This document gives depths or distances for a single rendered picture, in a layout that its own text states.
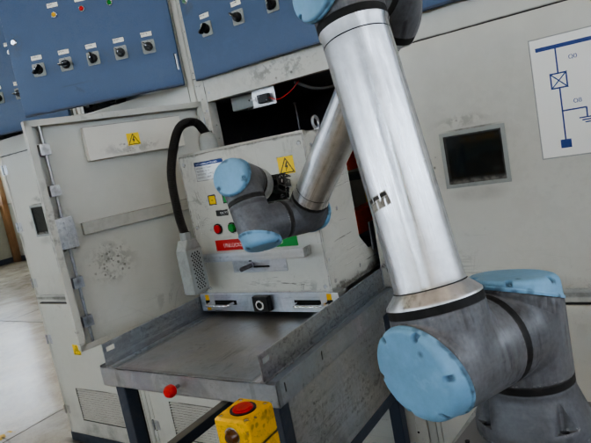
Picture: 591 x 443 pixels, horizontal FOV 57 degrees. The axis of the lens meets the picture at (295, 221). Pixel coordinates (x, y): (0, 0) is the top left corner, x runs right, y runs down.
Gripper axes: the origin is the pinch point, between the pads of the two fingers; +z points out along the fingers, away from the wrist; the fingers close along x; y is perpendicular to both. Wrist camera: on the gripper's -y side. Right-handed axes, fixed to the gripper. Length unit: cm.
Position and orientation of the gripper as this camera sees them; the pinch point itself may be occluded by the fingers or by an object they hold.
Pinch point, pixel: (279, 196)
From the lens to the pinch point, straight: 158.4
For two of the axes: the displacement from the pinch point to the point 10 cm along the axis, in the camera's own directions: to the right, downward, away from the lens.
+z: 3.3, 0.7, 9.4
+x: -1.0, -9.9, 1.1
